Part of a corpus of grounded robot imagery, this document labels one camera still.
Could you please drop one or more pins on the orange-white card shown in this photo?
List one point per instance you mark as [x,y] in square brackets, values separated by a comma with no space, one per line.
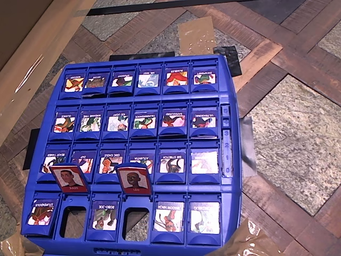
[177,78]

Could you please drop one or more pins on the white card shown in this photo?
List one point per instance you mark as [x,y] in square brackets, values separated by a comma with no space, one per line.
[148,80]

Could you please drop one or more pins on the glossy dark tape strip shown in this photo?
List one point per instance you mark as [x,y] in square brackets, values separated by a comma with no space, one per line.
[249,144]

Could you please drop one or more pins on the flat brown packing tape patch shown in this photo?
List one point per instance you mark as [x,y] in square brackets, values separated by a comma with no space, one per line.
[195,37]

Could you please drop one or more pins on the blue Guess Who game board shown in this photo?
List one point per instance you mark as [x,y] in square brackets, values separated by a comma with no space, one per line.
[231,202]

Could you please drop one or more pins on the long thin black tape strip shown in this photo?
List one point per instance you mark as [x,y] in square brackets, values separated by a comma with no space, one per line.
[120,10]

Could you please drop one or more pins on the crumpled brown packing tape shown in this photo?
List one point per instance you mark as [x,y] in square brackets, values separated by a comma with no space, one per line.
[247,242]
[13,246]

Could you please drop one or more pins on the brown cardboard box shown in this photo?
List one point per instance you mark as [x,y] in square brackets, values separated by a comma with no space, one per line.
[32,48]

